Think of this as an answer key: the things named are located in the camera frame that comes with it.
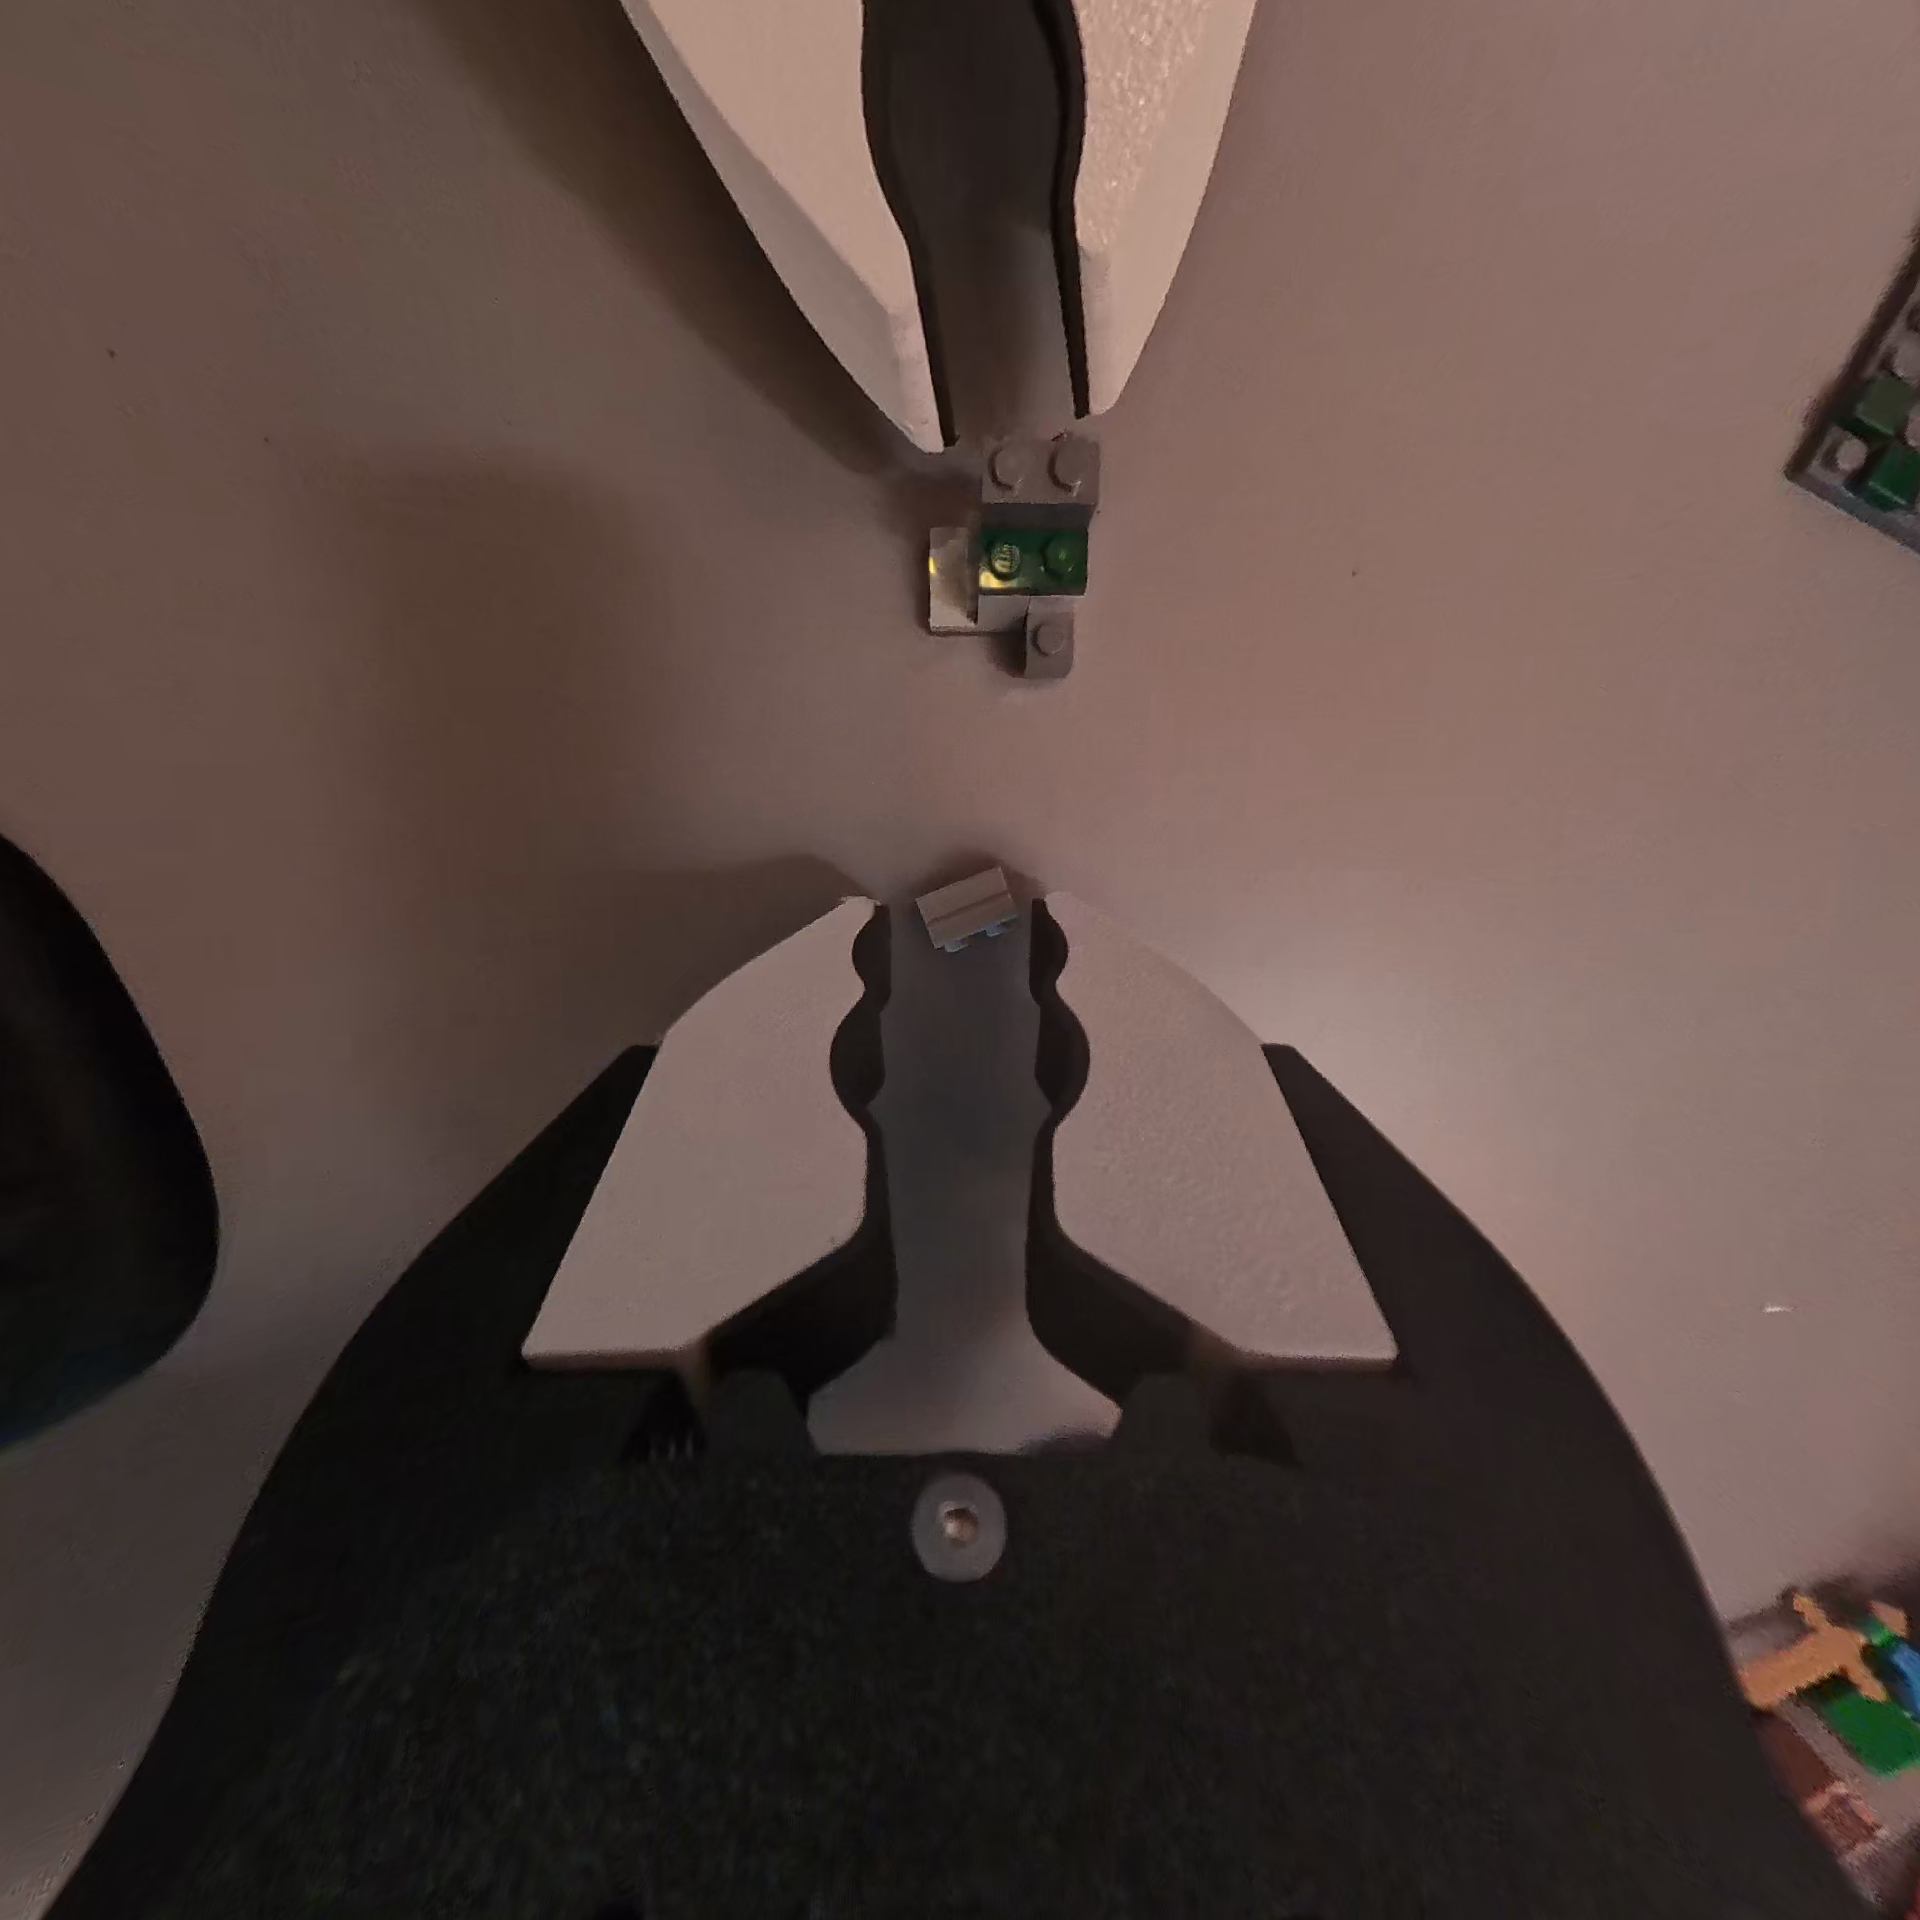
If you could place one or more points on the small grey toy brick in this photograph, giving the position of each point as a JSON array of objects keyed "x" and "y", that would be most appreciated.
[{"x": 960, "y": 901}]

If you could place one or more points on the tan toy brick assembly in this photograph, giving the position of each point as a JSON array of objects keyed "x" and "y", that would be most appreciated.
[{"x": 1800, "y": 1651}]

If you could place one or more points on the grey desk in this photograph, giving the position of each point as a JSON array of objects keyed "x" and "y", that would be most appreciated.
[{"x": 452, "y": 600}]

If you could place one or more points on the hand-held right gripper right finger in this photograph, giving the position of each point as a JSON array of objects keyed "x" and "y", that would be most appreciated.
[{"x": 1215, "y": 1171}]

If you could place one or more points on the grey toy baseplate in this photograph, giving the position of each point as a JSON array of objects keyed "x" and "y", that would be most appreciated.
[{"x": 1876, "y": 452}]

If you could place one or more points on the grey green toy brick assembly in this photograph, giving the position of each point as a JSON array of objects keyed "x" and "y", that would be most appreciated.
[{"x": 1037, "y": 465}]

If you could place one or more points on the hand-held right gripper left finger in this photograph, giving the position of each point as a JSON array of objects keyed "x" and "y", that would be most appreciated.
[{"x": 704, "y": 1171}]

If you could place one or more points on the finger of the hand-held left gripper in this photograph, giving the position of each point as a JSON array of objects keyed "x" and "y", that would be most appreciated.
[
  {"x": 781, "y": 105},
  {"x": 1154, "y": 135}
]

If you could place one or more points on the black mesh chair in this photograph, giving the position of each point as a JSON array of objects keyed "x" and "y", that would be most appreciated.
[{"x": 89, "y": 1141}]

